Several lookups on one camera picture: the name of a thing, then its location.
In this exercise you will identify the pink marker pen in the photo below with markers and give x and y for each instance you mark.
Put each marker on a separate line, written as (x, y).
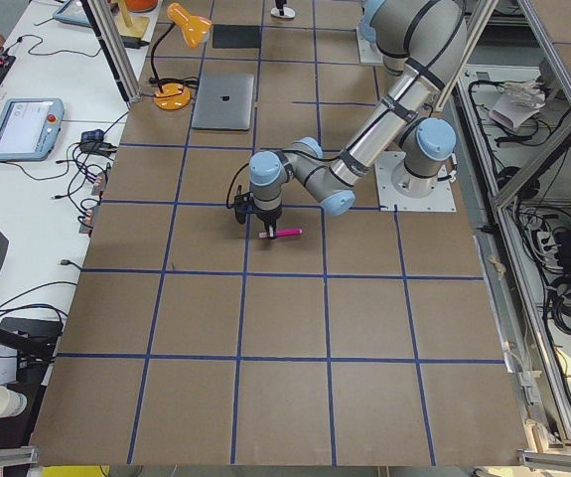
(281, 234)

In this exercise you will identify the orange desk lamp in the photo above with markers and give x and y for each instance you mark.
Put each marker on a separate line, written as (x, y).
(175, 76)

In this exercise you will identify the blue teach pendant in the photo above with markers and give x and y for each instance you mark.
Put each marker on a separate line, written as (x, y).
(71, 12)
(29, 128)

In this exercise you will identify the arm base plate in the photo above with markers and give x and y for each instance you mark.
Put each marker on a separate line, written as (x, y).
(399, 191)
(368, 53)

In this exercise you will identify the wooden stand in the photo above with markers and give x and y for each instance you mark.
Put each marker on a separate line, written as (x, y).
(128, 25)

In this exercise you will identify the silver closed laptop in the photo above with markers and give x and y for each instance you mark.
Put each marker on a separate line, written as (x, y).
(224, 102)

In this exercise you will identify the aluminium frame post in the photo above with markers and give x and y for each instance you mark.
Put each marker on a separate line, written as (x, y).
(107, 35)

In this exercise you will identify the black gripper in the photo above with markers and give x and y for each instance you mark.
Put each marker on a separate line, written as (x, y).
(268, 217)

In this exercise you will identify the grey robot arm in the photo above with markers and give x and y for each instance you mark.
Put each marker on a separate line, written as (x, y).
(421, 43)

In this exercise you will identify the black mousepad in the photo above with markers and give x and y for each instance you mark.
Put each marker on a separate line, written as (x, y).
(236, 36)

